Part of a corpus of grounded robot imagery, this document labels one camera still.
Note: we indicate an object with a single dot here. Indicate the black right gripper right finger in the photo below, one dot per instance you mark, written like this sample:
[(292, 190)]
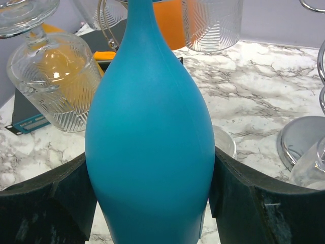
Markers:
[(251, 207)]

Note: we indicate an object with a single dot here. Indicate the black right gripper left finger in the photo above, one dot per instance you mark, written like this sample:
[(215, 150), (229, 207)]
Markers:
[(57, 206)]

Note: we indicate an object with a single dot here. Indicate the blue plastic goblet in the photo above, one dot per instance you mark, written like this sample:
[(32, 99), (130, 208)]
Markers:
[(149, 140)]

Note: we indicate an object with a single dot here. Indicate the yellow plastic goblet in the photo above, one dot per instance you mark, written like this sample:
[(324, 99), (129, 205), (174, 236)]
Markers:
[(71, 71)]

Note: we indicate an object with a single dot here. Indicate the clear patterned wine glass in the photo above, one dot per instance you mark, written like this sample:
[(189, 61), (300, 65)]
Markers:
[(211, 26)]

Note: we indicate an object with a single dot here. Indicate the orange plastic goblet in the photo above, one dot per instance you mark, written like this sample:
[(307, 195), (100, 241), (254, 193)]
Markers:
[(170, 16)]

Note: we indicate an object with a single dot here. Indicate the dark blue network switch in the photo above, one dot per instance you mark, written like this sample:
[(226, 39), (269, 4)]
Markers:
[(50, 101)]

